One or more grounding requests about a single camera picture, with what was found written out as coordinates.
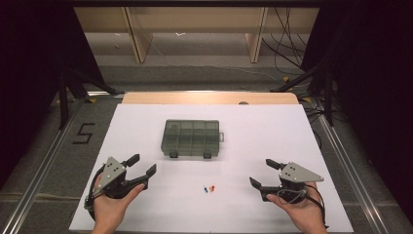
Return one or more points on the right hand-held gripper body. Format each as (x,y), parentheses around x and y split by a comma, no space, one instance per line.
(297,174)

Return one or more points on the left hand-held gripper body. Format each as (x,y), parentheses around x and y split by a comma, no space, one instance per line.
(112,170)

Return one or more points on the grey transparent compartment box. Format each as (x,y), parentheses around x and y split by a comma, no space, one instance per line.
(190,138)

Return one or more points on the person's right hand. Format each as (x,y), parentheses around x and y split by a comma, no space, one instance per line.
(305,213)

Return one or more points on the person's left hand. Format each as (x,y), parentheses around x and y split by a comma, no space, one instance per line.
(108,211)

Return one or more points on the black metal stand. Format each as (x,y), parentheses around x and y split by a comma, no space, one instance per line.
(329,104)
(63,104)

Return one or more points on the wooden furniture leg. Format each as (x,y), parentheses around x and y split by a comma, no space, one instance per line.
(138,42)
(255,45)

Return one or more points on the black curtain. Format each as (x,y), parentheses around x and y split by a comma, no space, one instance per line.
(373,81)
(29,81)

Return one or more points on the white paper scrap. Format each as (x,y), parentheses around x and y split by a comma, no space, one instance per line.
(180,33)

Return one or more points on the wooden furniture panel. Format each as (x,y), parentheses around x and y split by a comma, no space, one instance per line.
(195,19)

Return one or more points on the aluminium floor rail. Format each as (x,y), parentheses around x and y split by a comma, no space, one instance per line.
(39,182)
(350,175)

